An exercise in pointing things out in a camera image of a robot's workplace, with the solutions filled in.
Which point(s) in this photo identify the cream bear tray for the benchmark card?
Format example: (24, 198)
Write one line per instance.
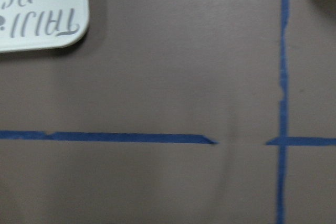
(42, 24)

